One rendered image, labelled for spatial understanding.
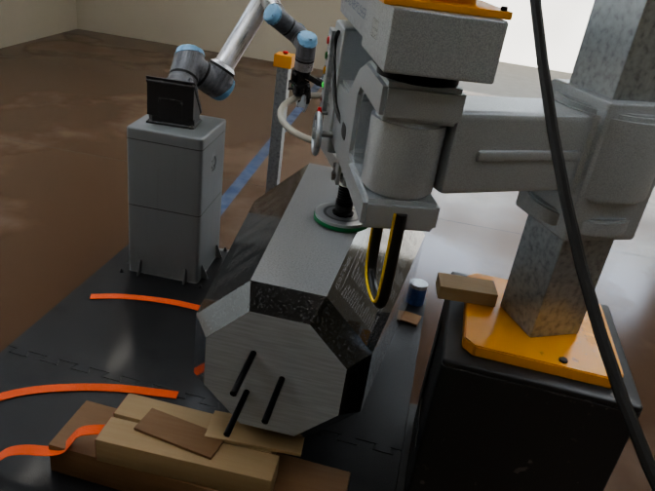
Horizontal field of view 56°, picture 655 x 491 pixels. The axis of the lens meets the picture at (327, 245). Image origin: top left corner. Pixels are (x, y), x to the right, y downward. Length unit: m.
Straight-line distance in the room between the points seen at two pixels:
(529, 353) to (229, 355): 0.94
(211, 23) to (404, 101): 8.13
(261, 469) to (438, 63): 1.43
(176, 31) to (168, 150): 6.54
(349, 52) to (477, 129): 0.66
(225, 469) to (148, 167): 1.70
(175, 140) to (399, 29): 2.02
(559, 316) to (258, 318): 0.96
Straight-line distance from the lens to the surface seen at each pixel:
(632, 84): 1.87
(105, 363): 2.98
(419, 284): 3.53
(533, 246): 2.07
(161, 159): 3.27
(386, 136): 1.52
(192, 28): 9.62
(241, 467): 2.21
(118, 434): 2.32
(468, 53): 1.40
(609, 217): 1.97
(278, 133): 4.33
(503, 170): 1.69
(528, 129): 1.69
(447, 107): 1.50
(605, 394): 2.08
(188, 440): 2.27
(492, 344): 2.03
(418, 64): 1.38
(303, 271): 2.02
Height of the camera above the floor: 1.88
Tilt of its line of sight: 27 degrees down
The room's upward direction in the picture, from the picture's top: 8 degrees clockwise
